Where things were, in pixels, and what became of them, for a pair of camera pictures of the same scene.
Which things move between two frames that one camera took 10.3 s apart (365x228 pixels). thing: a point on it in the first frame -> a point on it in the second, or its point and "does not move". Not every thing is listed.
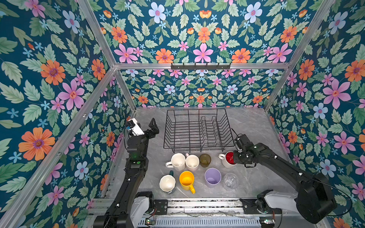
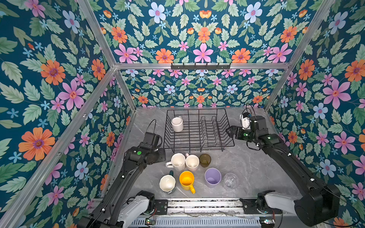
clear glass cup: x=231 y=181 does not move
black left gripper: x=153 y=131 -> x=162 y=154
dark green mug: x=167 y=183 does not move
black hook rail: x=200 y=67 does not move
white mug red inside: x=227 y=159 -> x=177 y=123
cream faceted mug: x=177 y=162 does not move
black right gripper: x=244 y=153 -> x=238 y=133
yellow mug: x=187 y=181 does not move
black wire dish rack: x=192 y=128 does not move
